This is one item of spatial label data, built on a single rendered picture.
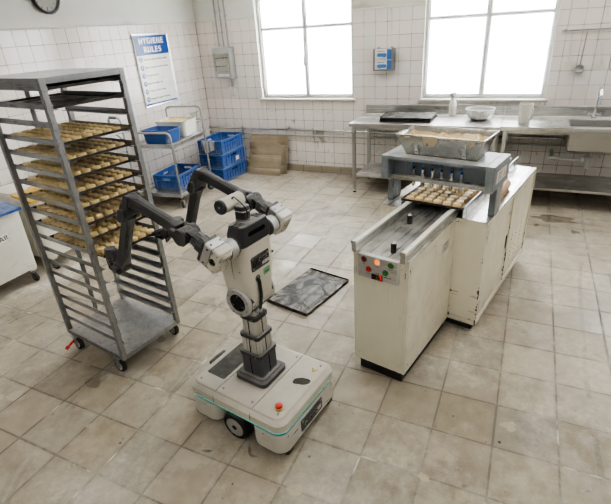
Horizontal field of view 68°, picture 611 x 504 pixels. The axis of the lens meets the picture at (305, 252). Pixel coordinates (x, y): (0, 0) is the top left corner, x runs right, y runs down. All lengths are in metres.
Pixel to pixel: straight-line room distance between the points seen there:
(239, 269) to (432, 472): 1.35
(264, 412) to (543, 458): 1.39
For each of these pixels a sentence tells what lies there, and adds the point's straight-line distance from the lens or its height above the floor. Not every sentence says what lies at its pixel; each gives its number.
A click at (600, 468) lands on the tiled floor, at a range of 2.77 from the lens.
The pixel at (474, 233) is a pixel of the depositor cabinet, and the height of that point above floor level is 0.76.
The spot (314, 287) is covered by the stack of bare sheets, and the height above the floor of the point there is 0.02.
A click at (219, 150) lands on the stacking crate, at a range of 6.60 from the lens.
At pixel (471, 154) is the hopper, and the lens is 2.91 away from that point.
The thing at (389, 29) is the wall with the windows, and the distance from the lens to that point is 6.23.
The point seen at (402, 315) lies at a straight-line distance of 2.58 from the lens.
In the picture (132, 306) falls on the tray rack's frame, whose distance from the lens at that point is 3.68.
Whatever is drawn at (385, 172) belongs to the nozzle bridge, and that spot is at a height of 1.07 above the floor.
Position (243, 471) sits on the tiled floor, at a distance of 2.52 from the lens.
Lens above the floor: 1.96
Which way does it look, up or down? 27 degrees down
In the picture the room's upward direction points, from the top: 4 degrees counter-clockwise
